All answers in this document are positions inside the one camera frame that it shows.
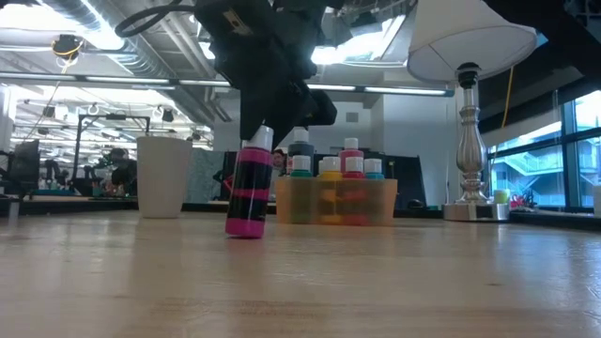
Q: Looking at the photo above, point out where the small sky blue paint bottle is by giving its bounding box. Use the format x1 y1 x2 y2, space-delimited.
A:
363 158 386 225

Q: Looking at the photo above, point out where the small green paint bottle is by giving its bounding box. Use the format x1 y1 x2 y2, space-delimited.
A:
289 155 314 225

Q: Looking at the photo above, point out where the small magenta paint bottle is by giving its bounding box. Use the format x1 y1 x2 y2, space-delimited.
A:
223 125 275 240

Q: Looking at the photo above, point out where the grey partition panel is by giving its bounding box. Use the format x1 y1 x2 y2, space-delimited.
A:
185 147 227 205

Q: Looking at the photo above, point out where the black yellow ceiling device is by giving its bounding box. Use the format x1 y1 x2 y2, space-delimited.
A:
50 33 85 74

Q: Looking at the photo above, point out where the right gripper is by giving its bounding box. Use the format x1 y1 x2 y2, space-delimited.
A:
194 0 338 152

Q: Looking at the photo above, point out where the yellow extension cable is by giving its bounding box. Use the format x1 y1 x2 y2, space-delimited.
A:
501 65 516 131

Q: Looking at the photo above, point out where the translucent orange tray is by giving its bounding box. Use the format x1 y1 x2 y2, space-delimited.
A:
274 177 399 227

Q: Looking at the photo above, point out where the small red object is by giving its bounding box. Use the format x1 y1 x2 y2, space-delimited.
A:
510 192 537 209

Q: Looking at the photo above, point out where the black partition panel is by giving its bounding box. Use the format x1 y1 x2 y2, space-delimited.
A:
219 149 427 210

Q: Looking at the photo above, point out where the black office chair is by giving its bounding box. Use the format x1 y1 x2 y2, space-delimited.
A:
0 139 42 198

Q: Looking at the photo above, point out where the silver table lamp white shade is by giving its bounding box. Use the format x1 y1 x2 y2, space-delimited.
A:
406 0 539 223

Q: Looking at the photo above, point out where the person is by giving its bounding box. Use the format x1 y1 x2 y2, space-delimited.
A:
270 148 288 178
93 147 139 197

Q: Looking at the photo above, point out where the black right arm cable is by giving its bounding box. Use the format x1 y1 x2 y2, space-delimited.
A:
115 2 198 38

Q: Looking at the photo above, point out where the tall salmon pink paint bottle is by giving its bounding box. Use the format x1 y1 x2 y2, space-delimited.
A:
338 137 365 163

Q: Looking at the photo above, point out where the white cup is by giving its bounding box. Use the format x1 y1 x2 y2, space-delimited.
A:
136 135 194 219

